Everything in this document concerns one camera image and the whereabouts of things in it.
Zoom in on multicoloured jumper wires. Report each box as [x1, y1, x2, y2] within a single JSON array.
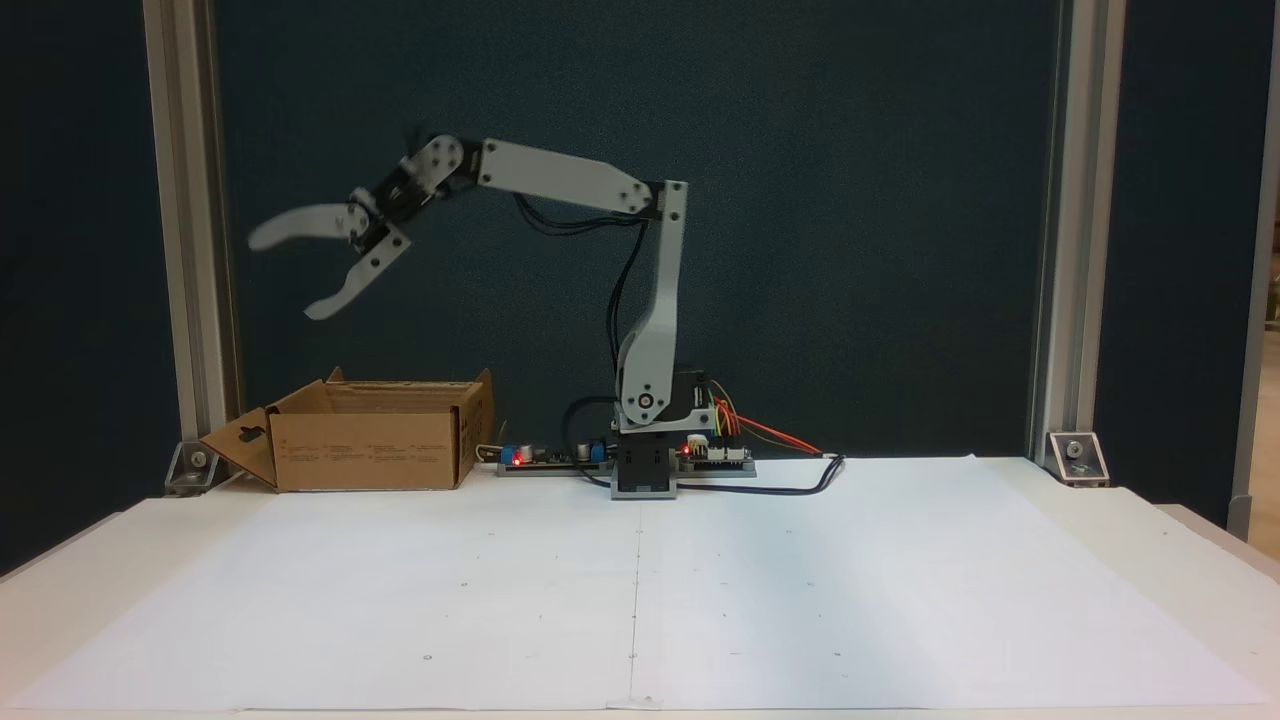
[[700, 375, 747, 441]]

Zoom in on aluminium frame post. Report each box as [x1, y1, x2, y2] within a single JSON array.
[[143, 0, 242, 471], [1028, 0, 1127, 469]]

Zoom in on grey pivoting gripper finger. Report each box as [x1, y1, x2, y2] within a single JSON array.
[[304, 224, 414, 322]]

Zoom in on aluminium corner bracket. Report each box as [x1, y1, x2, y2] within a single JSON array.
[[1046, 431, 1110, 489], [164, 440, 220, 497]]

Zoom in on grey vertical frame bar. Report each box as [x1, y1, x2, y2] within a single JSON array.
[[1226, 0, 1280, 543]]

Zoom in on blue circuit board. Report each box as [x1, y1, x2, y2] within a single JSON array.
[[497, 438, 613, 477]]

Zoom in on circuit board with white connector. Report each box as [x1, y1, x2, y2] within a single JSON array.
[[680, 435, 757, 478]]

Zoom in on white paper sheet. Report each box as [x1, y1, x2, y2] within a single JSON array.
[[630, 456, 1271, 711], [10, 458, 641, 713]]

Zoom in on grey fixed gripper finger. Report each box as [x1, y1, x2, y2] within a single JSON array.
[[247, 203, 354, 252]]

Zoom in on black servo cable loop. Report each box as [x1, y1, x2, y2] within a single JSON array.
[[606, 220, 653, 403], [514, 194, 647, 239]]

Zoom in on open cardboard box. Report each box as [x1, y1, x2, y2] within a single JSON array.
[[200, 367, 495, 493]]

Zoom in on red and orange wire pair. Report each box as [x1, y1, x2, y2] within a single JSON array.
[[733, 413, 829, 458]]

